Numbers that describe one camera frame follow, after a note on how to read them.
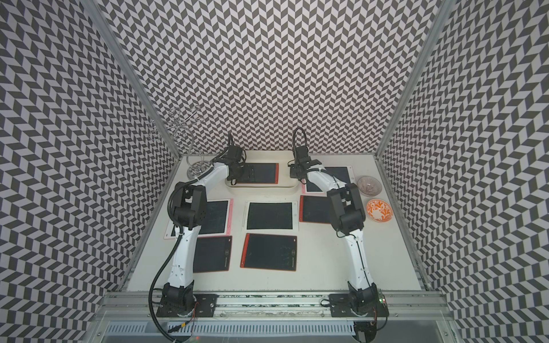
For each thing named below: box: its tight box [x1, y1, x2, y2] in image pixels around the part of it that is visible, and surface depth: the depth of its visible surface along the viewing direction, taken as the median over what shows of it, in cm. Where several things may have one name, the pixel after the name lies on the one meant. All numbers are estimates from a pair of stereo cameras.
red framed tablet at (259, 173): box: [235, 162, 280, 185], surface depth 110 cm
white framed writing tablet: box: [242, 200, 300, 233], surface depth 97 cm
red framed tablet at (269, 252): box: [240, 232, 298, 272], surface depth 86 cm
